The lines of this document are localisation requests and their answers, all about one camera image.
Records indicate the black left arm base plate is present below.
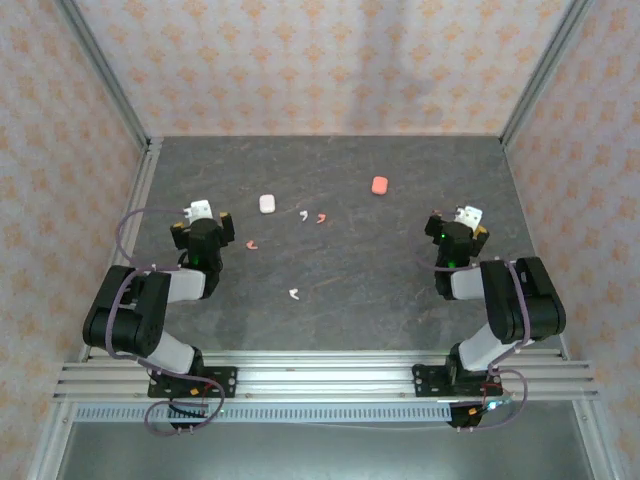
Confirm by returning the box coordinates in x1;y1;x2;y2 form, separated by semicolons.
147;366;238;400

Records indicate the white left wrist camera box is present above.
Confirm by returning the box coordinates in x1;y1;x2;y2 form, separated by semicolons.
181;199;214;222

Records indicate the aluminium mounting rail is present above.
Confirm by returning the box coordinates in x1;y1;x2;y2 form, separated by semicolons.
52;348;600;402

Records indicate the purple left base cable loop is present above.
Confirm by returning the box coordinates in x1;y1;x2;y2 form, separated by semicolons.
144;375;226;437

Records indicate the grey metal lower panel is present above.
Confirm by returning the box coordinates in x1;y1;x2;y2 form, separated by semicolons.
54;422;594;480

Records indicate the aluminium side rail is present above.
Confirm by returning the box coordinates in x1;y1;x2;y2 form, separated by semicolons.
74;137;164;364

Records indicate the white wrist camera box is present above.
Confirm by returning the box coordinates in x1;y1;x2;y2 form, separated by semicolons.
456;203;484;227
181;199;214;222

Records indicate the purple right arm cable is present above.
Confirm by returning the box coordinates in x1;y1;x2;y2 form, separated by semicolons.
408;209;534;374

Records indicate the aluminium frame post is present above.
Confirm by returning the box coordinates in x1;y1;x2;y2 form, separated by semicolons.
499;0;597;147
52;0;152;147

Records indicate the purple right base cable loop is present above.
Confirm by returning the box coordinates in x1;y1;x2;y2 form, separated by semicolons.
457;367;529;432

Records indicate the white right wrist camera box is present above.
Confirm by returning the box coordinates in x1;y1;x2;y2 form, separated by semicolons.
456;203;484;227

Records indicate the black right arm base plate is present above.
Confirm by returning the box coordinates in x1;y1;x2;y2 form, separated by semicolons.
412;363;504;399

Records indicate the grey slotted cable duct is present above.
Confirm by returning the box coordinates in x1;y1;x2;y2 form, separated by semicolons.
74;402;454;424

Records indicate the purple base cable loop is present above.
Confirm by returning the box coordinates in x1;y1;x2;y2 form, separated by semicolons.
144;375;226;437
457;367;529;432

